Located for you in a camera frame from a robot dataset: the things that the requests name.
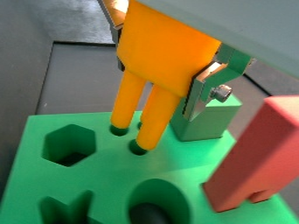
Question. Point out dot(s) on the green shape sorter block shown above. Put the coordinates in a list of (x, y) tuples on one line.
[(76, 176)]

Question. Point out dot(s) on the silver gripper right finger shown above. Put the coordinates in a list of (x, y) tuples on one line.
[(208, 86)]

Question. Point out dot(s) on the red rectangular block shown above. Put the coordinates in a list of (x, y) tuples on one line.
[(262, 163)]

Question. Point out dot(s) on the yellow three prong object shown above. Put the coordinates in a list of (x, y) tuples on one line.
[(163, 52)]

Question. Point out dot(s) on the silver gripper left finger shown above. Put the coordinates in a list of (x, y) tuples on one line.
[(115, 12)]

